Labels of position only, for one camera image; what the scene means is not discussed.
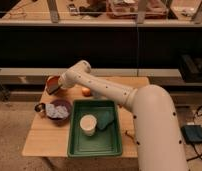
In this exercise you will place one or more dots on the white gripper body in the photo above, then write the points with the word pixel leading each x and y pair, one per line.
pixel 62 82

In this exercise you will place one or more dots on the red bowl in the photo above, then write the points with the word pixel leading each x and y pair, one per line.
pixel 53 85

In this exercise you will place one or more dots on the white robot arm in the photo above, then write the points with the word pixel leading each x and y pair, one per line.
pixel 158 136

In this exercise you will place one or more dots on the dark purple bowl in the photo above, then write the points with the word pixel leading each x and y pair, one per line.
pixel 61 102

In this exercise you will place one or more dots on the orange round fruit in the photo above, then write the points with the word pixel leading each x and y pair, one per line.
pixel 86 92

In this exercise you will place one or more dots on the white crumpled cloth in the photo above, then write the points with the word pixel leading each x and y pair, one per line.
pixel 56 112

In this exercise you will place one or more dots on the small metal cup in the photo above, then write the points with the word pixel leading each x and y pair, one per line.
pixel 40 109

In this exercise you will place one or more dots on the white cup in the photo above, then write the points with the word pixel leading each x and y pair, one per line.
pixel 88 124

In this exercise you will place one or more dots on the green cloth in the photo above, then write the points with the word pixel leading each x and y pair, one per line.
pixel 104 119

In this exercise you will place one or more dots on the green plastic tray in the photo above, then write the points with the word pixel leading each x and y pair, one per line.
pixel 105 142

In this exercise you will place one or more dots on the blue foot pedal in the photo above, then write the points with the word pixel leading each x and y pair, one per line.
pixel 192 133

